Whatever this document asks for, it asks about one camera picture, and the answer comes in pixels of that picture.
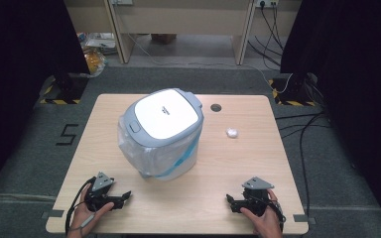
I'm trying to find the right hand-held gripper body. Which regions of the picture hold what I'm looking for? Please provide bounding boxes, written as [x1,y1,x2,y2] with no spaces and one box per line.
[240,177,276,217]

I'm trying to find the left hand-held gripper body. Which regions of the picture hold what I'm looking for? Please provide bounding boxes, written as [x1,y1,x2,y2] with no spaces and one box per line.
[84,171,117,213]

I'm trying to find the white paper ball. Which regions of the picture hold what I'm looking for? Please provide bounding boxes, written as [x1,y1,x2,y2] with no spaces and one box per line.
[225,127,240,140]

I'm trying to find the grey white lidded trash can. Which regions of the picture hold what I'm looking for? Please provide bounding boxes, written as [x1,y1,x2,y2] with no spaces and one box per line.
[117,87,205,181]

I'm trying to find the person's left hand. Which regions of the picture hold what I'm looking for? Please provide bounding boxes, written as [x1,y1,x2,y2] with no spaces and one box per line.
[68,182,115,234]

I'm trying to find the person's right hand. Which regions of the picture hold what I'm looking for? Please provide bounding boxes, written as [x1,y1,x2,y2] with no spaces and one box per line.
[239,188,284,234]

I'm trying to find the clear plastic bin liner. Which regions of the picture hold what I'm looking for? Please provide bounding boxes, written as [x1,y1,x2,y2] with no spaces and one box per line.
[117,115,202,181]

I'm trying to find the black tape floor numeral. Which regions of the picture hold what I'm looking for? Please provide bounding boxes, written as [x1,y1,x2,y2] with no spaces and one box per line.
[55,123,80,147]

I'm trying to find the yellow black hazard tape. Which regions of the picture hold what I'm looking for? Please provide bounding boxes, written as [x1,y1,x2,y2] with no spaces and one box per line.
[268,78,317,107]
[39,76,81,106]

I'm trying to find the black stand base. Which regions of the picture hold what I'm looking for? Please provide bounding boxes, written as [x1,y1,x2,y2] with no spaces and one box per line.
[272,72,319,103]
[54,71,89,102]

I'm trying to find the clear bag with yellow contents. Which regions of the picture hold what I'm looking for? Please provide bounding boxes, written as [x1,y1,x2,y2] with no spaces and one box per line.
[82,47,108,78]

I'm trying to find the black curtain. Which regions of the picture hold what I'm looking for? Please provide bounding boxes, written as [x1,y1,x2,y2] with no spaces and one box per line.
[0,0,91,203]
[280,0,381,229]

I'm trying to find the pile of papers and bags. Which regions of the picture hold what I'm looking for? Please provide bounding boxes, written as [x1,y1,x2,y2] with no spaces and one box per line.
[76,31,119,57]

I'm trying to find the beige wooden desk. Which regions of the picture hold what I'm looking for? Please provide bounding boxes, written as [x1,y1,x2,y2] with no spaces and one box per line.
[63,0,303,66]

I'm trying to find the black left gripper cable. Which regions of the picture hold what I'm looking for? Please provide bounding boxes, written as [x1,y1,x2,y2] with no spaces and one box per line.
[64,176,97,235]

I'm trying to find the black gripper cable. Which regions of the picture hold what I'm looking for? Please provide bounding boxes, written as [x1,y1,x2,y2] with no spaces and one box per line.
[64,176,97,235]
[266,197,288,233]

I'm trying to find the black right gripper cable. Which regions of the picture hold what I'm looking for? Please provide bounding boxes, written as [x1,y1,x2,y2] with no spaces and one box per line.
[266,197,288,233]

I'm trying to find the black floor cables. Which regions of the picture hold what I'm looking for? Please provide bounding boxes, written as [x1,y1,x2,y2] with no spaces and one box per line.
[273,111,333,220]

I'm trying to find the black cables under desk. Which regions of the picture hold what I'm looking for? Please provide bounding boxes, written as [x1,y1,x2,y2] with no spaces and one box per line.
[246,4,285,67]

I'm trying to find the white wall socket with plugs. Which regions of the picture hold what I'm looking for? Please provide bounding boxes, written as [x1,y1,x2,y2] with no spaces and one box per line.
[254,0,280,9]

